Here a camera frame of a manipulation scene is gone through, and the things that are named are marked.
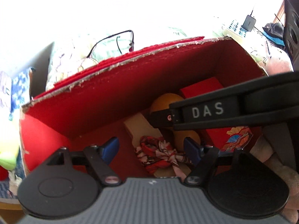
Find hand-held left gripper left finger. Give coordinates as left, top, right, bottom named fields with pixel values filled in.
left=48, top=137, right=122, bottom=186

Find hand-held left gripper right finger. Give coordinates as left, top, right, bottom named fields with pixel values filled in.
left=184, top=137, right=256, bottom=186

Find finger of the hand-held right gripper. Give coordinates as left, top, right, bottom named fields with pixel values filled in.
left=149, top=110, right=179, bottom=130

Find yellow gourd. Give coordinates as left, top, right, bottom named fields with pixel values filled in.
left=149, top=93, right=202, bottom=153

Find red patterned fabric bow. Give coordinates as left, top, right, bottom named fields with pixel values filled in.
left=135, top=135, right=195, bottom=176

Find small red gift box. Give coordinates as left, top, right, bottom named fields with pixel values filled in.
left=179, top=77, right=254, bottom=152

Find red cardboard box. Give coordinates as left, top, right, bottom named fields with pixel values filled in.
left=20, top=36, right=269, bottom=180

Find dark clothing on side table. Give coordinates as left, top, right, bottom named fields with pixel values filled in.
left=262, top=22, right=285, bottom=47

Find white power strip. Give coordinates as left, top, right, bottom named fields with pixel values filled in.
left=222, top=20, right=248, bottom=40

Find black charger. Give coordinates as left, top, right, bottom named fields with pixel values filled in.
left=242, top=15, right=257, bottom=32

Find green plush frog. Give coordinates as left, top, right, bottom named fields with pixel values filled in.
left=0, top=133, right=20, bottom=171

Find blue white patterned cloth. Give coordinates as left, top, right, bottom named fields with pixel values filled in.
left=8, top=67, right=35, bottom=122

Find purple plastic pack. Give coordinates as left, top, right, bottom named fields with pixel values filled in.
left=0, top=71, right=12, bottom=108

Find black frame eyeglasses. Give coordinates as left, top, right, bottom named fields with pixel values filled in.
left=86, top=29, right=135, bottom=59

